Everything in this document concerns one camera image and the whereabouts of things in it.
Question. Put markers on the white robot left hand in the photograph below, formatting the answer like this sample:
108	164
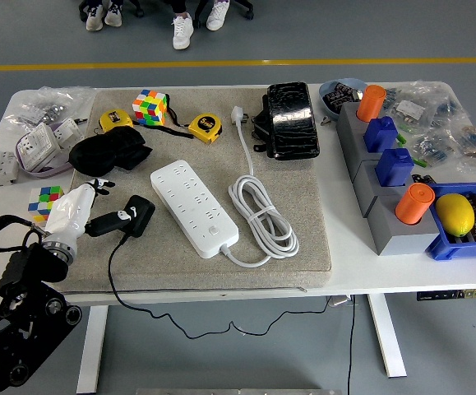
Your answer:
67	214

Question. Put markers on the black plug adapter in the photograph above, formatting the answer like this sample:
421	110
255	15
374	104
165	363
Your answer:
141	214

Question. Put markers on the white power strip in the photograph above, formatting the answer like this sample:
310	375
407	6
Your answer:
192	205

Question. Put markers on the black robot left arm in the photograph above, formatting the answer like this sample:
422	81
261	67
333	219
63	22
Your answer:
15	329

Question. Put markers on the small colourful puzzle cube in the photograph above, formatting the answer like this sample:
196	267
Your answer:
44	201

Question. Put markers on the purple ribbon band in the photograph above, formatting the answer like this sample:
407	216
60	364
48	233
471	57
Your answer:
44	173

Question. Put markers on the black cloth pouch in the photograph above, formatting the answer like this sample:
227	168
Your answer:
106	152

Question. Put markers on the yellow tape measure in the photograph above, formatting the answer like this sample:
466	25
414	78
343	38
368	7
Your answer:
114	119

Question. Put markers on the large colourful puzzle cube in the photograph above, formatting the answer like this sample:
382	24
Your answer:
149	108

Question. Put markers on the white table leg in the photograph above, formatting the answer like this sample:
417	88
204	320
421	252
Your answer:
385	337
91	349

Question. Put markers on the yellow tape measure 5m print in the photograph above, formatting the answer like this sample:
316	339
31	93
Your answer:
204	125

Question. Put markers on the person's white shoe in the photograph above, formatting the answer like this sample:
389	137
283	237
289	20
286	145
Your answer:
183	33
95	18
113	14
218	16

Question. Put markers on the grey-brown table mat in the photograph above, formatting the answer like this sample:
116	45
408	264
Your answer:
295	185

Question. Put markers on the black glossy case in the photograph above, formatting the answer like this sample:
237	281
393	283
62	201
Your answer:
293	119

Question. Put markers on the small metal clip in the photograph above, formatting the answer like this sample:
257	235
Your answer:
324	120

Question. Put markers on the grey block holder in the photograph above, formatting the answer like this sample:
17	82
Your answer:
359	142
347	113
367	175
406	244

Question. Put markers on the blue-grey bowl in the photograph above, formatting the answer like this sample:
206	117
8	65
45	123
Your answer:
352	82

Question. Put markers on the blue plastic block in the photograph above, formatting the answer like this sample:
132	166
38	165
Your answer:
379	136
394	168

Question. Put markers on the orange cylinder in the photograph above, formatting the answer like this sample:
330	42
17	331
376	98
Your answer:
412	205
371	103

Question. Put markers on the small green plastic peg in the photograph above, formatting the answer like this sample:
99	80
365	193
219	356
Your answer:
420	162
402	138

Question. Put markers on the small black component cluster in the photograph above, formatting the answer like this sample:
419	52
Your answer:
422	179

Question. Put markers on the clear bag with white card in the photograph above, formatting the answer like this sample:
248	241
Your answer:
410	109

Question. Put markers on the clear bag of blue components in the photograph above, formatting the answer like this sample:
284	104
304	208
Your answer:
431	150
445	109

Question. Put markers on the black table control panel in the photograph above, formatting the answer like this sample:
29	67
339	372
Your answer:
431	295

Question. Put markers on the blue plastic bin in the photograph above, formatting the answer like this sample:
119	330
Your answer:
439	247

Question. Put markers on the yellow lemon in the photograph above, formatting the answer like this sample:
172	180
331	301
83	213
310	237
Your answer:
453	214

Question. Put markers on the white wall socket panel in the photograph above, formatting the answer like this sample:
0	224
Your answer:
36	146
67	129

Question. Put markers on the grey under-table bracket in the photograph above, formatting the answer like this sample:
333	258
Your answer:
340	302

